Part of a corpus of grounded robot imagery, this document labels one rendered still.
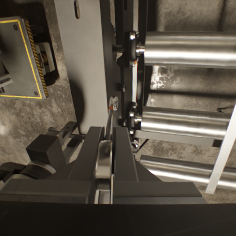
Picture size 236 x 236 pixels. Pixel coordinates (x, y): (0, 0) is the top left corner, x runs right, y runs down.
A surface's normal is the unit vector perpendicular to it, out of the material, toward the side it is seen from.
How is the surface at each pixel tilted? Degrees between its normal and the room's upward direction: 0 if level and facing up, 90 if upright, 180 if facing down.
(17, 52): 0
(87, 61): 0
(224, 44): 26
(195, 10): 0
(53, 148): 90
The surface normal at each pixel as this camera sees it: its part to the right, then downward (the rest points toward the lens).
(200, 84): -0.24, 0.52
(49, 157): 0.97, 0.10
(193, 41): -0.22, -0.09
